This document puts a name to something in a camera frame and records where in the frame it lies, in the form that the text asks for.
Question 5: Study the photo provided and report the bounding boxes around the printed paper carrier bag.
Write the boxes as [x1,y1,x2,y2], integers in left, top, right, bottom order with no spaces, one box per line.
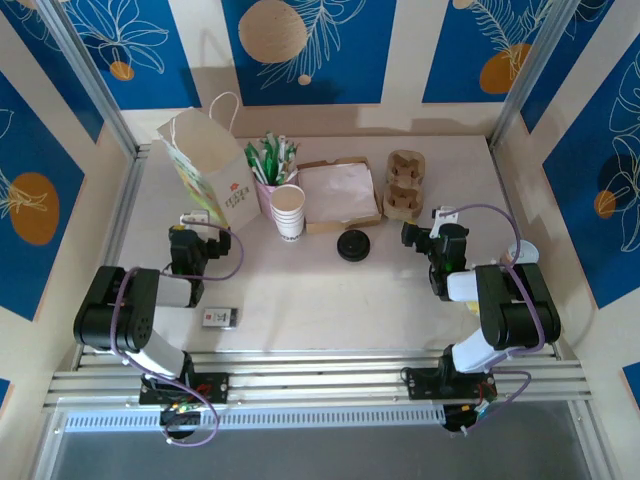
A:
[157,92,264,234]

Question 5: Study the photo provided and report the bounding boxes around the pink straw holder cup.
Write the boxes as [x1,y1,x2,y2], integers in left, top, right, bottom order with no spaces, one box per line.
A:
[253,172,299,216]

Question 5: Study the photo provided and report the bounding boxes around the small white card packet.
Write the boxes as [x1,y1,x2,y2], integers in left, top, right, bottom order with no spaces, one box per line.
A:
[201,305,242,331]

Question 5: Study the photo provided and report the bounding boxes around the paper cup at right edge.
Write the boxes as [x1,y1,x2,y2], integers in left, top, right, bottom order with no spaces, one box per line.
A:
[499,239,541,266]

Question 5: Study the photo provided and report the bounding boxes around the white paper napkins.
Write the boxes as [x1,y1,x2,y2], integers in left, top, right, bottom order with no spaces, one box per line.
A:
[299,162,379,224]

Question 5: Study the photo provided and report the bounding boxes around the green wrapped straw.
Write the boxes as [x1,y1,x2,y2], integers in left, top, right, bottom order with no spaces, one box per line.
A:
[257,138,275,185]
[243,142,269,185]
[266,130,279,185]

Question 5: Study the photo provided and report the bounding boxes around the brown cardboard napkin box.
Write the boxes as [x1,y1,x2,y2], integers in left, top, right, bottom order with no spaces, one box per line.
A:
[297,155,384,235]

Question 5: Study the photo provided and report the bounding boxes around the white wrapped straw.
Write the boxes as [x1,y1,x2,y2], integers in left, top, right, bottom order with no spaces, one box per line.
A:
[279,142,304,184]
[277,134,290,184]

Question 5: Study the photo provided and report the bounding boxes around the left black connector box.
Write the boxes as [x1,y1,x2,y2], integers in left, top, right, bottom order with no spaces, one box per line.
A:
[159,403,202,431]

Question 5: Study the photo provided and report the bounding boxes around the black connector box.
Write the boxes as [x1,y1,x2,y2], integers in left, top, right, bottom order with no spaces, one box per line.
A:
[159,403,202,431]
[443,402,494,435]

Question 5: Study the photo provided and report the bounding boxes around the right black connector box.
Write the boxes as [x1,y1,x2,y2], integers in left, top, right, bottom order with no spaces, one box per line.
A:
[443,402,494,435]

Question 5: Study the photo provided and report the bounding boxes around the grey metal panel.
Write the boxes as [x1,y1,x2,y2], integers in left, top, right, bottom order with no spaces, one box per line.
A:
[47,424,594,480]

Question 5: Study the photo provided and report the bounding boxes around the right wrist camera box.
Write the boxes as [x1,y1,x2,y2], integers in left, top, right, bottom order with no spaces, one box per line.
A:
[430,205,459,239]

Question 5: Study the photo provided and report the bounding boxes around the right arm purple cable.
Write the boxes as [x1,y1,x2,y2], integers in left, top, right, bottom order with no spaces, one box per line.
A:
[447,202,546,436]

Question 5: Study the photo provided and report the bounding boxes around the left aluminium side rail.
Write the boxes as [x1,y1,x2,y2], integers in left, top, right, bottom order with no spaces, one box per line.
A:
[74,143,154,359]

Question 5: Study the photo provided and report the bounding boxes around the aluminium side rail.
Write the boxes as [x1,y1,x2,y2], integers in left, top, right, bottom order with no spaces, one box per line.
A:
[488,143,561,357]
[74,143,154,359]

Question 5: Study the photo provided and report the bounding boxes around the right aluminium side rail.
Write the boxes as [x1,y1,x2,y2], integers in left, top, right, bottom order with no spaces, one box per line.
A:
[488,143,561,357]

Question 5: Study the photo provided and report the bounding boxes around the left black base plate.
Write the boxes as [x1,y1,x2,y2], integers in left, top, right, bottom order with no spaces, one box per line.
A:
[138,372,230,405]

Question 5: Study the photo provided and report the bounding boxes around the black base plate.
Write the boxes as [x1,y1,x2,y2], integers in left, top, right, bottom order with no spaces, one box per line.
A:
[402,367,499,401]
[138,372,230,405]

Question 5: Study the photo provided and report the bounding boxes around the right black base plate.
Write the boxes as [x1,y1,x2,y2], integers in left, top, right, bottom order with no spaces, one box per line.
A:
[402,367,499,401]

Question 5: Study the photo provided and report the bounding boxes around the aluminium front rail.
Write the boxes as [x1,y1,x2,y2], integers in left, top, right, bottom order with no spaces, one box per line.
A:
[42,349,594,411]

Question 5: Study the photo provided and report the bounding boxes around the white slotted cable duct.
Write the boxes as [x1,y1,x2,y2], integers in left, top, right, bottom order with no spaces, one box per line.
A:
[64,405,446,430]

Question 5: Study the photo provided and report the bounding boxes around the right aluminium post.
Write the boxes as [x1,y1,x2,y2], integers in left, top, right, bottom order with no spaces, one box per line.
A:
[489,0,576,149]

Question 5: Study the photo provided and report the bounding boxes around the aluminium post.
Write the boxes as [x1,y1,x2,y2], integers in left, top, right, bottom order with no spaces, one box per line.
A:
[489,0,576,149]
[34,0,141,157]

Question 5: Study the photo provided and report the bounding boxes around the left aluminium post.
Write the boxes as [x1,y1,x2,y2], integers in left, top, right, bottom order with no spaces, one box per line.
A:
[34,0,141,157]

